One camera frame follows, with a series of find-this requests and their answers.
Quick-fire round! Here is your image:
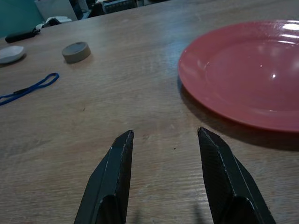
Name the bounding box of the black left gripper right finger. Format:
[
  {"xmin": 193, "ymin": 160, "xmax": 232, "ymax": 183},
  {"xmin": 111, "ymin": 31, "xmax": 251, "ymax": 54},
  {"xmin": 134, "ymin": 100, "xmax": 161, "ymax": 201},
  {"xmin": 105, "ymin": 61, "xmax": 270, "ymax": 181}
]
[{"xmin": 197, "ymin": 126, "xmax": 277, "ymax": 224}]

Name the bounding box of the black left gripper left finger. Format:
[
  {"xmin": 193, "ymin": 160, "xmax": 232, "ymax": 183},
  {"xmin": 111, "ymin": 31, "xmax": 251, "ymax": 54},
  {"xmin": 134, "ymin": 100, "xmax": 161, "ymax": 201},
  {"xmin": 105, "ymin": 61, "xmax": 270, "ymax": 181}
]
[{"xmin": 74, "ymin": 130, "xmax": 135, "ymax": 224}]

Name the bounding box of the red round plate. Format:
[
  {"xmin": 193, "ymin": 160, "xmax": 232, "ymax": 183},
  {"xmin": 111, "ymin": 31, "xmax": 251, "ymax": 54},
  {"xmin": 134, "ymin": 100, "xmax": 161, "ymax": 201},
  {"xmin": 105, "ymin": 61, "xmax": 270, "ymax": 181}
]
[{"xmin": 178, "ymin": 20, "xmax": 299, "ymax": 133}]

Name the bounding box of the brown tape roll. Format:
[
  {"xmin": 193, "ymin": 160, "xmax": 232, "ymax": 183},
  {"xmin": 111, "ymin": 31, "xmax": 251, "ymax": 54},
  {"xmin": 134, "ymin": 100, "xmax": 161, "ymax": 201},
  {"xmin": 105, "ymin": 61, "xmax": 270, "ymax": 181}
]
[{"xmin": 62, "ymin": 42, "xmax": 92, "ymax": 63}]

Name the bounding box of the small white dish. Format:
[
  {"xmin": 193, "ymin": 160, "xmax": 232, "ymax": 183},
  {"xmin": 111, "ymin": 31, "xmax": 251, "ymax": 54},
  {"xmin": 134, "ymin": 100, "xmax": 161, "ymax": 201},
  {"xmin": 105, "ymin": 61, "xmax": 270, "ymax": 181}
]
[{"xmin": 0, "ymin": 45, "xmax": 26, "ymax": 64}]

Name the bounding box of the white crumpled cloth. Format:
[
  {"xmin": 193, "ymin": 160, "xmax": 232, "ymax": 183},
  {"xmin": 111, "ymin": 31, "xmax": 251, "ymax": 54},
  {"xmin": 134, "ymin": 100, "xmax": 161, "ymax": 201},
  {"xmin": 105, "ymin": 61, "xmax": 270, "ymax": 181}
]
[{"xmin": 35, "ymin": 15, "xmax": 73, "ymax": 29}]

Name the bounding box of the black folded umbrella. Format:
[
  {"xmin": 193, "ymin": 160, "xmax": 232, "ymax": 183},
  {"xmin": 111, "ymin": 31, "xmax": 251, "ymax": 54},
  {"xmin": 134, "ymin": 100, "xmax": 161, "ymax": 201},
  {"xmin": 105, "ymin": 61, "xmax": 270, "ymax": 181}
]
[{"xmin": 5, "ymin": 28, "xmax": 42, "ymax": 43}]

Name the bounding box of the dark background appliance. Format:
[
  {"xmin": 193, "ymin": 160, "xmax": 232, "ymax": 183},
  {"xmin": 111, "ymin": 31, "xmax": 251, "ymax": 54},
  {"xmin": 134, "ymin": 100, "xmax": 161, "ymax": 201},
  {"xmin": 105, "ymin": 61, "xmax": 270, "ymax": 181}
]
[{"xmin": 87, "ymin": 0, "xmax": 141, "ymax": 18}]

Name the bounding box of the blue lanyard strap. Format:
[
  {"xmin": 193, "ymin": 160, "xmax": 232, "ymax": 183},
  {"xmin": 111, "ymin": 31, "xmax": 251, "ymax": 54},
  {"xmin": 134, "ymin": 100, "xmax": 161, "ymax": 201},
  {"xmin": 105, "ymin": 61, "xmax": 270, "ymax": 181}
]
[{"xmin": 0, "ymin": 72, "xmax": 60, "ymax": 106}]

